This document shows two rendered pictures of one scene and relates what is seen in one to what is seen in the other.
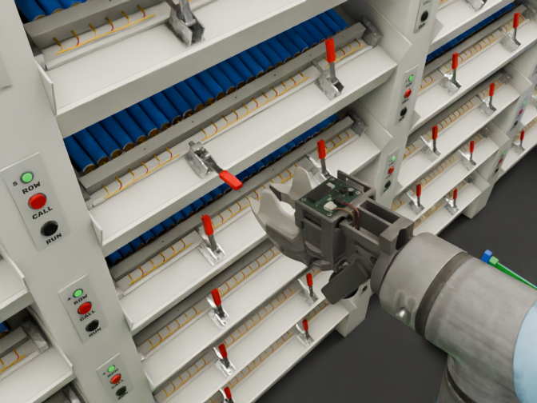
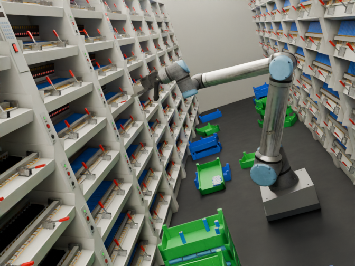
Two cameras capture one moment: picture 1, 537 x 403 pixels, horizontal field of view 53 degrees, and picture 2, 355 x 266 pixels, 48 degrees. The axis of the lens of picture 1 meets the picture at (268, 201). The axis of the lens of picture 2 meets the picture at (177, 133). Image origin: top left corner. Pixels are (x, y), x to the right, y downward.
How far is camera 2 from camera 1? 2.06 m
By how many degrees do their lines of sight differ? 45
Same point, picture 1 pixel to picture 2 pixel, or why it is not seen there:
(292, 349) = (164, 207)
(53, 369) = (114, 151)
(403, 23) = (129, 85)
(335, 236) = (148, 79)
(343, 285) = (156, 91)
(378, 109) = (136, 111)
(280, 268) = (142, 157)
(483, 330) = (174, 66)
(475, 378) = (178, 74)
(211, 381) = (148, 197)
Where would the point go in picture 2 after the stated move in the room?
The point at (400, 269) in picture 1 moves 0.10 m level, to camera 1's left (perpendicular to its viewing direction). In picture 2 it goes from (160, 72) to (147, 77)
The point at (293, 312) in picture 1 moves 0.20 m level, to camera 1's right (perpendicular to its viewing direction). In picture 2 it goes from (154, 182) to (175, 169)
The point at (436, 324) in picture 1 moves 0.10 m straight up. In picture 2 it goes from (169, 72) to (163, 55)
